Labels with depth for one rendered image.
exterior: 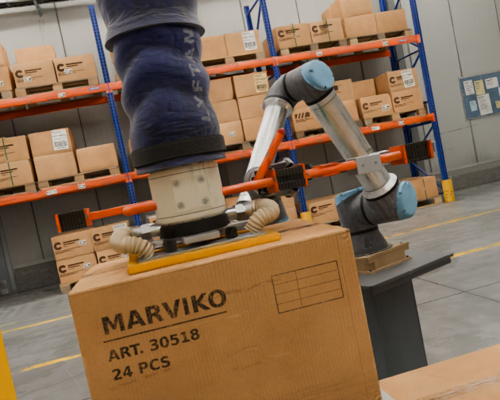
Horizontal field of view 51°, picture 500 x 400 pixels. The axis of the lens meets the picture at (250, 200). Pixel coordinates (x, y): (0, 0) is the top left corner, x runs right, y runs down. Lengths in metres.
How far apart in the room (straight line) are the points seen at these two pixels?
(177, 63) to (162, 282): 0.48
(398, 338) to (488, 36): 10.73
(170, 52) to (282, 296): 0.59
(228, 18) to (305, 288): 9.41
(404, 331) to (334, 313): 1.17
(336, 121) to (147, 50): 0.93
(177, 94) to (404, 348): 1.54
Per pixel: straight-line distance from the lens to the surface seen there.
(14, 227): 9.88
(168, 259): 1.13
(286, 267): 1.12
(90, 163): 8.40
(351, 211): 2.20
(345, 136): 1.97
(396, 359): 2.30
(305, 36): 9.24
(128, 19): 1.23
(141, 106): 1.21
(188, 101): 1.19
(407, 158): 1.42
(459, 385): 1.66
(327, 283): 1.15
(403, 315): 2.31
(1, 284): 9.96
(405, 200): 2.10
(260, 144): 1.84
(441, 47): 11.92
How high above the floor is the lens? 1.25
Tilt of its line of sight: 3 degrees down
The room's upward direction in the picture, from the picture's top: 12 degrees counter-clockwise
